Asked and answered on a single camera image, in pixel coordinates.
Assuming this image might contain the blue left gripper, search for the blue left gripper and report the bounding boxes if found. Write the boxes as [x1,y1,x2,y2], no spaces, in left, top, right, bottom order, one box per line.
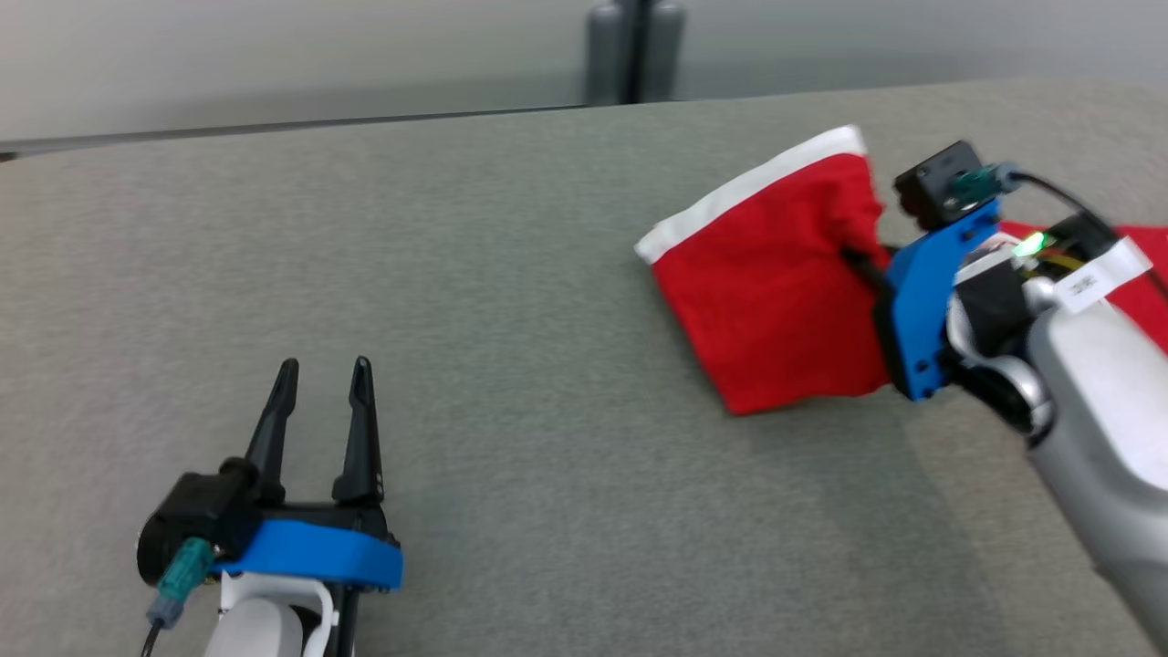
[214,356,404,657]

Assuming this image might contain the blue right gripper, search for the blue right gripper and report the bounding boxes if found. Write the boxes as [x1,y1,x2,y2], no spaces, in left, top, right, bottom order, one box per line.
[844,199,1046,402]

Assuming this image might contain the red white basketball jersey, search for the red white basketball jersey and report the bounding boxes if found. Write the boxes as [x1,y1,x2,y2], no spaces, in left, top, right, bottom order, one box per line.
[634,125,1168,417]

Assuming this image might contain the white paper label tag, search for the white paper label tag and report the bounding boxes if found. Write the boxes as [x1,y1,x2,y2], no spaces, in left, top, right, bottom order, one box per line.
[1054,237,1152,313]

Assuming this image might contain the right black cable teal connector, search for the right black cable teal connector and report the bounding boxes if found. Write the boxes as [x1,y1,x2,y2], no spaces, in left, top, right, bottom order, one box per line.
[949,162,1125,240]

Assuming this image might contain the black cable teal connector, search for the black cable teal connector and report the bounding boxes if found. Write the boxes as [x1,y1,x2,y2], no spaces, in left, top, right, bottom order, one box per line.
[140,537,217,657]
[949,162,1125,240]

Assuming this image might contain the left black cable teal connector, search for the left black cable teal connector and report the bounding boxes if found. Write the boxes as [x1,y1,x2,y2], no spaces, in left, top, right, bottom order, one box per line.
[140,537,217,657]

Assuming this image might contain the grey metal partition post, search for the grey metal partition post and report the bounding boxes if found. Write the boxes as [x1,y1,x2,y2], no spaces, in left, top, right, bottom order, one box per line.
[584,0,687,106]

